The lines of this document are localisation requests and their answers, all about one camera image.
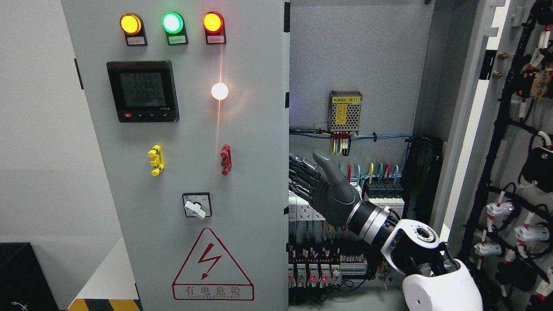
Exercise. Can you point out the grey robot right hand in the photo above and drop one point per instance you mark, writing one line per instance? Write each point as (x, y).
(323, 186)

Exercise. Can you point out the grey cabinet door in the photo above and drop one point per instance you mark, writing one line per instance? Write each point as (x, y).
(487, 93)
(251, 56)

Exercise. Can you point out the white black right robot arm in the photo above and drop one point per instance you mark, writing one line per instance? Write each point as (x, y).
(434, 280)

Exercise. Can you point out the white socket breaker row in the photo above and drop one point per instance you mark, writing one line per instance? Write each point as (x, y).
(299, 210)

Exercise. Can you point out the grey surge protector block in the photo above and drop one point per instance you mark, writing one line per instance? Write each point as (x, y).
(384, 196)

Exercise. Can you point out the lower relay terminal row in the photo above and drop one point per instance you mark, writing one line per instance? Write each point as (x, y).
(312, 265)

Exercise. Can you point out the metal mesh power supply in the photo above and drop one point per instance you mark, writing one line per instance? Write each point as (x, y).
(344, 112)

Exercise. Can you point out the red test terminal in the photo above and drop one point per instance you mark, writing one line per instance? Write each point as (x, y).
(226, 159)

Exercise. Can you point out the white glowing indicator light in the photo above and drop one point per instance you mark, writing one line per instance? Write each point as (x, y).
(220, 91)

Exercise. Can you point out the red electric danger sign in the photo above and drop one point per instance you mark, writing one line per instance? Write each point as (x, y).
(210, 272)

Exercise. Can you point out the yellow test terminal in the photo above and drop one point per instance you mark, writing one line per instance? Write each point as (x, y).
(156, 160)

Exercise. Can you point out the red indicator light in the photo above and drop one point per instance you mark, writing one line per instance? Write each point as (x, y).
(213, 22)

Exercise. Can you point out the black digital power meter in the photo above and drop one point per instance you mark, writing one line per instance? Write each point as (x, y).
(143, 91)

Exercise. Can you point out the green indicator light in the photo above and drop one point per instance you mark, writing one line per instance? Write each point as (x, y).
(172, 22)

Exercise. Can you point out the yellow indicator light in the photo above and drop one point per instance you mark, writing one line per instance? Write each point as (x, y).
(130, 23)

